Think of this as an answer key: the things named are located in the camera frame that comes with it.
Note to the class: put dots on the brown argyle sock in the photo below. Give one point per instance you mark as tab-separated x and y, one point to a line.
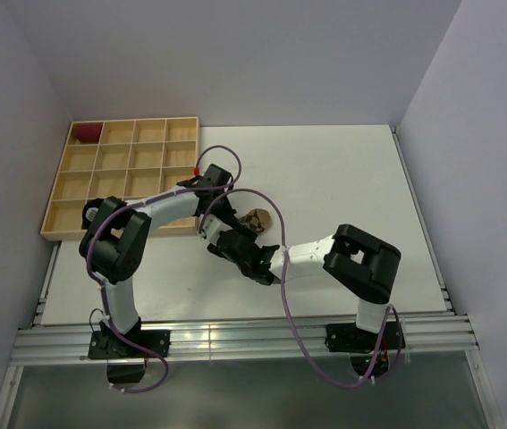
257	220

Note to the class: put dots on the wooden compartment tray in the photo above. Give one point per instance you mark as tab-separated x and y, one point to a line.
133	159

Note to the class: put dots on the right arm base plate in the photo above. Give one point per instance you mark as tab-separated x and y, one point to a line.
347	337

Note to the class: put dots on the black sock with blue marks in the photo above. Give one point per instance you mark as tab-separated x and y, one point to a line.
89	213

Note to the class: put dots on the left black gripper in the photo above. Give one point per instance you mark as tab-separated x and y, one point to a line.
228	211

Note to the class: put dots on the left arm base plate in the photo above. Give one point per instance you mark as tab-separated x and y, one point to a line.
125	364

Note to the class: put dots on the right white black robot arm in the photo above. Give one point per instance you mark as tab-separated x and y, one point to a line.
359	261

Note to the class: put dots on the aluminium rail frame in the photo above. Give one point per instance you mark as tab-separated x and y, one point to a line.
233	360

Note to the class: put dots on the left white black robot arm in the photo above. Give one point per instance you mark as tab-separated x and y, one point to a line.
117	231

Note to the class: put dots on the red rolled sock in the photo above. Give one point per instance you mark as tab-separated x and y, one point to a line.
88	133

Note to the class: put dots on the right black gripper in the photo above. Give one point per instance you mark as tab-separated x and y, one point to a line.
215	248

